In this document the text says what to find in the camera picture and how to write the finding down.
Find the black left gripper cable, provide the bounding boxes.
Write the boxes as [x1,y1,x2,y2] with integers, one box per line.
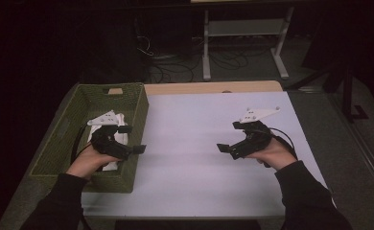
[69,125,93,165]

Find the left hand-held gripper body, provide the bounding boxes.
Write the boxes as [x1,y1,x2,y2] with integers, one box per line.
[86,109,135,161]

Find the black floor stand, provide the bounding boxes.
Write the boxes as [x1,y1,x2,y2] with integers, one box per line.
[286,62,370,125]

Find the white metal table frame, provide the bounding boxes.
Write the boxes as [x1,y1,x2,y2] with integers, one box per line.
[201,5,295,82]

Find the tangle of black floor cables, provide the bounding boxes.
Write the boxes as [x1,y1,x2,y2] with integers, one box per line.
[136,34,273,84]

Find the person's left hand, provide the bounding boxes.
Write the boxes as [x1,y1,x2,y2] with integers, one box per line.
[65,145,123,180]

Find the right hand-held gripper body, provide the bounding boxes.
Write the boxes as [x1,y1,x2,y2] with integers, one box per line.
[228,106,282,161]

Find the white cloth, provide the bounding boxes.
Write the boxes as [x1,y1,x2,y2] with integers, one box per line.
[87,112,130,173]

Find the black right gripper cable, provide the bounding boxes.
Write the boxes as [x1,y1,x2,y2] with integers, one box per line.
[264,126,300,169]

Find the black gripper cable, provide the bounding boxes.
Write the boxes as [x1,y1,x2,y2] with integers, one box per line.
[264,126,300,169]
[69,125,93,165]

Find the person's right hand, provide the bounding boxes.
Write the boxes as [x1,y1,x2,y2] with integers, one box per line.
[244,137,300,172]

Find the green woven basket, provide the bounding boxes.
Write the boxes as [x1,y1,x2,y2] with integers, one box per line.
[29,82,150,195]

